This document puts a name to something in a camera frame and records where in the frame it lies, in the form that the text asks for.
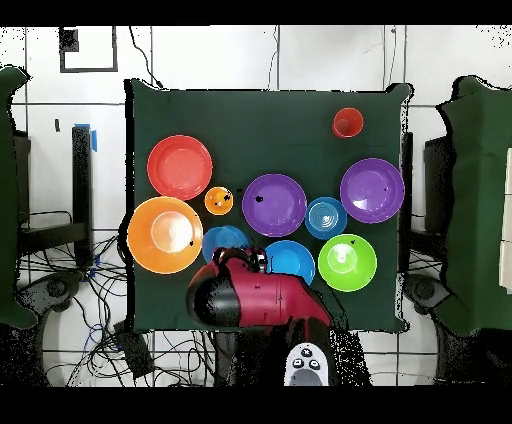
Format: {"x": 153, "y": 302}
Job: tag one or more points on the red cup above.
{"x": 348, "y": 122}

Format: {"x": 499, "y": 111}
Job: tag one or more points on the small translucent blue bowl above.
{"x": 326, "y": 218}
{"x": 224, "y": 240}

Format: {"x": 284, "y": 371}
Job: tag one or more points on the black pedestal leg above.
{"x": 424, "y": 290}
{"x": 56, "y": 288}

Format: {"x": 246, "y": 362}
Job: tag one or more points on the orange cup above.
{"x": 216, "y": 198}

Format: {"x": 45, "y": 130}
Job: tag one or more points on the blue tape strip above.
{"x": 94, "y": 142}

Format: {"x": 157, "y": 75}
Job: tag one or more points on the white box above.
{"x": 507, "y": 260}

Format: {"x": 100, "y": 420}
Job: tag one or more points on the green bowl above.
{"x": 347, "y": 274}

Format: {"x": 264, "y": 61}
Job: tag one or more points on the large orange bowl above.
{"x": 148, "y": 240}

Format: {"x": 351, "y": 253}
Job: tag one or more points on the dark green tablecloth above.
{"x": 260, "y": 132}

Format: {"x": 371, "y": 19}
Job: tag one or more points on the black power brick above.
{"x": 134, "y": 350}

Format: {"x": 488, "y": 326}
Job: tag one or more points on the red shallow bowl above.
{"x": 180, "y": 167}

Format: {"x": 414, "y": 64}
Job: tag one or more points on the black metal stand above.
{"x": 82, "y": 192}

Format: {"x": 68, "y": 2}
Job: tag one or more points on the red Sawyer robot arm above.
{"x": 264, "y": 296}

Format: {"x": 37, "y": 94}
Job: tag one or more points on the green cloth side table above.
{"x": 8, "y": 200}
{"x": 480, "y": 200}

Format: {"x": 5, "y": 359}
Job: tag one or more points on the purple bowl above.
{"x": 372, "y": 188}
{"x": 280, "y": 208}

